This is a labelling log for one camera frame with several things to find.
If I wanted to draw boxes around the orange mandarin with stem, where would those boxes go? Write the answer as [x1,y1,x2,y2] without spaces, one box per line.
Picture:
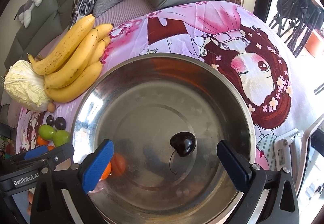
[37,135,49,146]

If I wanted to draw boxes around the green jujube fruit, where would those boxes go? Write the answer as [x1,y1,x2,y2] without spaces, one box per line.
[38,124,56,141]
[53,130,70,147]

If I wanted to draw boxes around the dark plum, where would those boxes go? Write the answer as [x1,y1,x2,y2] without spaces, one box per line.
[54,117,66,130]
[46,115,55,126]

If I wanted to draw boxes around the dark cherry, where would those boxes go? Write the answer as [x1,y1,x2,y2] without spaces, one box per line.
[170,131,196,158]

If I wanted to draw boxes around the small orange mandarin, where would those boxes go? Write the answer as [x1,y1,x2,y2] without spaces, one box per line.
[47,146,55,151]

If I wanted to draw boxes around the brown longan near cabbage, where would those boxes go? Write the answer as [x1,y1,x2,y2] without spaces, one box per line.
[47,102,56,113]

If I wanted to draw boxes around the white phone stand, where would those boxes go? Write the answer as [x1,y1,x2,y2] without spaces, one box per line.
[273,114,323,194]

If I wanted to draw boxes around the napa cabbage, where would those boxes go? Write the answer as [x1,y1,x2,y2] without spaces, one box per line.
[3,60,51,113]

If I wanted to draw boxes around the pink cartoon print cloth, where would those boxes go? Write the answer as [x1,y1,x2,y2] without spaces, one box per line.
[15,0,324,224]

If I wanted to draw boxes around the top yellow banana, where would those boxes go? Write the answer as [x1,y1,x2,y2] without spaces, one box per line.
[28,14,95,75]

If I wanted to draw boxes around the large stainless steel bowl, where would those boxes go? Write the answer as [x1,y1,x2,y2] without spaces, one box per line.
[71,54,256,223]

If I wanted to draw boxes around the bottom yellow banana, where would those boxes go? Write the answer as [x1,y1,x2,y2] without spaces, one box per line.
[45,61,103,103]

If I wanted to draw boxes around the grey sofa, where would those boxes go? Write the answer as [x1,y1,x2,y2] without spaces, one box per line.
[3,0,229,70]

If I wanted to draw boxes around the small back yellow banana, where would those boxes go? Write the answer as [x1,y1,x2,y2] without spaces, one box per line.
[88,23,113,66]

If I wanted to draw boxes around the grey plush cat toy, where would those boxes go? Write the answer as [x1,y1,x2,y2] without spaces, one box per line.
[14,0,43,28]

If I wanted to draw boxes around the black chairs by window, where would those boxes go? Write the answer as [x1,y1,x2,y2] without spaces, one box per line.
[269,0,323,57]

